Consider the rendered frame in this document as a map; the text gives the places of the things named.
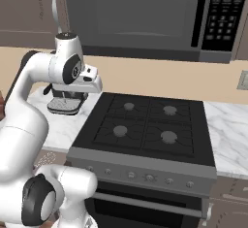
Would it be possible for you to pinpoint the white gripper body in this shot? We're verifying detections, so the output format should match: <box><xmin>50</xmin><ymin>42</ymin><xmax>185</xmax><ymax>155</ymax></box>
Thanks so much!
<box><xmin>51</xmin><ymin>76</ymin><xmax>104</xmax><ymax>94</ymax></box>

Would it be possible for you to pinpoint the brown rounded object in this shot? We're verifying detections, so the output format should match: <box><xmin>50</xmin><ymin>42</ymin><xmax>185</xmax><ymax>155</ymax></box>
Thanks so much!
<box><xmin>0</xmin><ymin>90</ymin><xmax>7</xmax><ymax>120</ymax></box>

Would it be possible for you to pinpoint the silver wire whisk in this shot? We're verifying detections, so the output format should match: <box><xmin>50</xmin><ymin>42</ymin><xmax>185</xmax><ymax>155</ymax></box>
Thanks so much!
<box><xmin>33</xmin><ymin>151</ymin><xmax>58</xmax><ymax>172</ymax></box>

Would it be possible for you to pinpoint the silver cupboard door handle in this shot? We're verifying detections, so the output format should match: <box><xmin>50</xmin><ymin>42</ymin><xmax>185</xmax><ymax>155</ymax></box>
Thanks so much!
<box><xmin>48</xmin><ymin>0</ymin><xmax>64</xmax><ymax>34</ymax></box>

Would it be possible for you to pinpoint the silver drawer handle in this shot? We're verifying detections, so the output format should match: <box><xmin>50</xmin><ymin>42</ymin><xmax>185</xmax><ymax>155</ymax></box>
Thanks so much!
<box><xmin>222</xmin><ymin>192</ymin><xmax>248</xmax><ymax>205</ymax></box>

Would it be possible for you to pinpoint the grey oven door handle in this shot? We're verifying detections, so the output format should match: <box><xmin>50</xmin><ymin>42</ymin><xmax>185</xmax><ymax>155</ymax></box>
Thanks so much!
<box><xmin>92</xmin><ymin>191</ymin><xmax>203</xmax><ymax>219</ymax></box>

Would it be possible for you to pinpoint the brown wall cupboard door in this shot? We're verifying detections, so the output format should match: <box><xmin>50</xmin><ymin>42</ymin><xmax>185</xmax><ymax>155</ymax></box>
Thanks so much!
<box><xmin>0</xmin><ymin>0</ymin><xmax>70</xmax><ymax>50</ymax></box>

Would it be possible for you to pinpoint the brown drawer front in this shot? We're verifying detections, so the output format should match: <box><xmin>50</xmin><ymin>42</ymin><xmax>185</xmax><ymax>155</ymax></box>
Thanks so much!
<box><xmin>211</xmin><ymin>175</ymin><xmax>248</xmax><ymax>209</ymax></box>

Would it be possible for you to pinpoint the brown open drawer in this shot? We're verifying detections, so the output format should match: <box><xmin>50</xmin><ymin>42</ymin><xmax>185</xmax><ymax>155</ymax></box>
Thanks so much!
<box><xmin>32</xmin><ymin>149</ymin><xmax>71</xmax><ymax>175</ymax></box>

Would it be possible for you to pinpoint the grey microwave oven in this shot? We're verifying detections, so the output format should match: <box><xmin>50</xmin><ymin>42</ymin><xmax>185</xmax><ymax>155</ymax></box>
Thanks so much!
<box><xmin>62</xmin><ymin>0</ymin><xmax>248</xmax><ymax>64</ymax></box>

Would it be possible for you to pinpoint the black oven door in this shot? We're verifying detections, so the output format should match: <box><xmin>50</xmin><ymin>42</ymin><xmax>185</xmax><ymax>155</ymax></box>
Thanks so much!
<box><xmin>84</xmin><ymin>180</ymin><xmax>204</xmax><ymax>228</ymax></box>

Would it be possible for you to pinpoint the black hob stove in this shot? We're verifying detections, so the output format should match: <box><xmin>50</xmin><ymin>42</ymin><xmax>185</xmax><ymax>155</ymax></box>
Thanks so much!
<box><xmin>66</xmin><ymin>91</ymin><xmax>218</xmax><ymax>228</ymax></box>

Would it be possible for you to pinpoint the grey wall socket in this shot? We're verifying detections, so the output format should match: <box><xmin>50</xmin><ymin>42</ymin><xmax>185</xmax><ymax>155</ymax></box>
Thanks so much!
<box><xmin>236</xmin><ymin>70</ymin><xmax>248</xmax><ymax>91</ymax></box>

